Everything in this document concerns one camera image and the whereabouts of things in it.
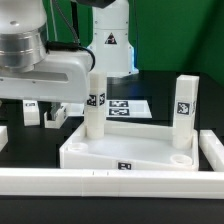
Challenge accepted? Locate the white desk top tray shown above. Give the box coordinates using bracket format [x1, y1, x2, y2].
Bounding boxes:
[59, 121, 199, 171]

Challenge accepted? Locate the white U-shaped marker base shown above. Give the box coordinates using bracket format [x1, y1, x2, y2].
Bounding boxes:
[43, 98, 153, 130]

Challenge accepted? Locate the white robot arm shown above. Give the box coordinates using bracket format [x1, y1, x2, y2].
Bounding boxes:
[0, 0, 129, 107]

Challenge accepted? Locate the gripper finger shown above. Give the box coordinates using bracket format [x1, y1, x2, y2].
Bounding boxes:
[49, 102, 61, 121]

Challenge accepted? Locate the white L-shaped obstacle fence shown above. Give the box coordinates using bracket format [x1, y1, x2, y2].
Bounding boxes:
[0, 129, 224, 200]

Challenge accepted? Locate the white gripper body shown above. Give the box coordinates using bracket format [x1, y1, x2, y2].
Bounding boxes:
[0, 51, 93, 103]

